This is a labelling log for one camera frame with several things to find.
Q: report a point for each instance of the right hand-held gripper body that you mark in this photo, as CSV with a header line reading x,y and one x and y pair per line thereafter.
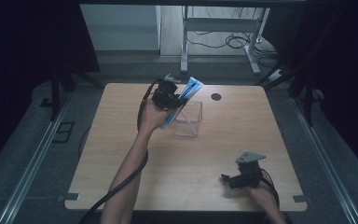
x,y
248,175

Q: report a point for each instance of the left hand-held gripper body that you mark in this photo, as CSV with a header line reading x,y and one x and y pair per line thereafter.
x,y
164,95

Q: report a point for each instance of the blue and white toothpaste tube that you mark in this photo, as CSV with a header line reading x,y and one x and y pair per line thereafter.
x,y
192,87

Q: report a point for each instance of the clear plastic container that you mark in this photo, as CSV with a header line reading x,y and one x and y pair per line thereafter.
x,y
192,124

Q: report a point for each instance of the person's right hand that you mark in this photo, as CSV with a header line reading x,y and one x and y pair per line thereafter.
x,y
264,196

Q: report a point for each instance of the person's left hand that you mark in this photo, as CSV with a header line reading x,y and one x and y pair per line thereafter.
x,y
152,118

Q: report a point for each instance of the black table grommet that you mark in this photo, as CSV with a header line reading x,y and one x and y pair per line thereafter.
x,y
216,96

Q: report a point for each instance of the white cabinet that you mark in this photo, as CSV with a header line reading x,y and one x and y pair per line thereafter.
x,y
121,28

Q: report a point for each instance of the black metal stand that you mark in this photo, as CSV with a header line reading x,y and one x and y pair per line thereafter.
x,y
307,99
55,93

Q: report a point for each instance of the white power strip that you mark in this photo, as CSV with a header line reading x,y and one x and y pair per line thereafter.
x,y
275,74

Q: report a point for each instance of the dark curtain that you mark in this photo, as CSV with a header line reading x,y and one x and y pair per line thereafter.
x,y
348,62
18,46

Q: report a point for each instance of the metal floor rail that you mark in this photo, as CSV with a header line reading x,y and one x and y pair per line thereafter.
x,y
34,165
323,161

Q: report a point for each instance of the white desk frame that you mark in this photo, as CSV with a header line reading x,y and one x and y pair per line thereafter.
x,y
220,25

